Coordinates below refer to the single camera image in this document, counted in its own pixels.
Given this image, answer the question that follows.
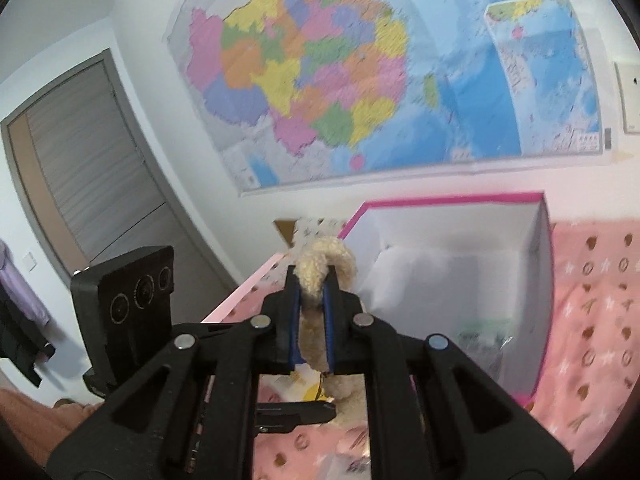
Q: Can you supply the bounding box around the pink patterned blanket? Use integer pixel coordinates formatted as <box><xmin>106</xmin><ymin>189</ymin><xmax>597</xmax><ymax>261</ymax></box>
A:
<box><xmin>200</xmin><ymin>217</ymin><xmax>640</xmax><ymax>480</ymax></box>

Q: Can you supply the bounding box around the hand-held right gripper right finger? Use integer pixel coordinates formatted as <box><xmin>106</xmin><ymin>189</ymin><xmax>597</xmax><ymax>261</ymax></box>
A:
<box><xmin>323</xmin><ymin>284</ymin><xmax>574</xmax><ymax>480</ymax></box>

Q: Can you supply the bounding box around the yellow white packet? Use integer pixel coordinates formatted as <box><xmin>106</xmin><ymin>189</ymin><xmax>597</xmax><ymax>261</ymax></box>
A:
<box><xmin>257</xmin><ymin>366</ymin><xmax>335</xmax><ymax>403</ymax></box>

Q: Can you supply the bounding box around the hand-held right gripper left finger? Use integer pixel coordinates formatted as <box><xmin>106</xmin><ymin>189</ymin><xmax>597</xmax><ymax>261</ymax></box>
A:
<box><xmin>47</xmin><ymin>265</ymin><xmax>302</xmax><ymax>480</ymax></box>

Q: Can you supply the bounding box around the cream plush toy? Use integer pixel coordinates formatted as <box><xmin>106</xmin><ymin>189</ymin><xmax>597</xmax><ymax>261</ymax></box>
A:
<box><xmin>291</xmin><ymin>235</ymin><xmax>368</xmax><ymax>428</ymax></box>

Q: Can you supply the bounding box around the purple garment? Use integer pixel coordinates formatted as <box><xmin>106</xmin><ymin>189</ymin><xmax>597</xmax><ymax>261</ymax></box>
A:
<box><xmin>0</xmin><ymin>240</ymin><xmax>52</xmax><ymax>327</ymax></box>

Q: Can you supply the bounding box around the black garment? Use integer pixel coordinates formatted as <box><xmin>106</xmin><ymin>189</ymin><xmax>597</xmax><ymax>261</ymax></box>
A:
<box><xmin>0</xmin><ymin>285</ymin><xmax>57</xmax><ymax>388</ymax></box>

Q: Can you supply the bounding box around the colourful wall map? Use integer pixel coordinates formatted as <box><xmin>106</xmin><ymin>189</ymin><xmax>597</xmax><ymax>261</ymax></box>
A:
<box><xmin>162</xmin><ymin>0</ymin><xmax>632</xmax><ymax>197</ymax></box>

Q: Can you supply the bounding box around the pink cardboard box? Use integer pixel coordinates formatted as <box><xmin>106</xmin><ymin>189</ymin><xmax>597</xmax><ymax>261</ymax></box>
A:
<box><xmin>340</xmin><ymin>191</ymin><xmax>554</xmax><ymax>408</ymax></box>

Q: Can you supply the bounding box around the grey door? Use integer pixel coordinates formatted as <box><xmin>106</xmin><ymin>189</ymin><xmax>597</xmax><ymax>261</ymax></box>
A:
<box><xmin>0</xmin><ymin>49</ymin><xmax>240</xmax><ymax>287</ymax></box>

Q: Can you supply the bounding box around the white wall socket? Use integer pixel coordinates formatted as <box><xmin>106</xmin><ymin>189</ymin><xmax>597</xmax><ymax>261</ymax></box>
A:
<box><xmin>614</xmin><ymin>60</ymin><xmax>640</xmax><ymax>136</ymax></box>

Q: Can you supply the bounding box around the person's left forearm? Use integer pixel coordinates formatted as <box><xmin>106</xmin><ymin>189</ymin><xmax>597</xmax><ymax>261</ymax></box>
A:
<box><xmin>0</xmin><ymin>387</ymin><xmax>103</xmax><ymax>463</ymax></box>

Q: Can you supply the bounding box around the white patterned cloth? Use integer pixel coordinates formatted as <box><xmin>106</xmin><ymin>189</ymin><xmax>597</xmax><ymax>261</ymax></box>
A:
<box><xmin>274</xmin><ymin>216</ymin><xmax>352</xmax><ymax>252</ymax></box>

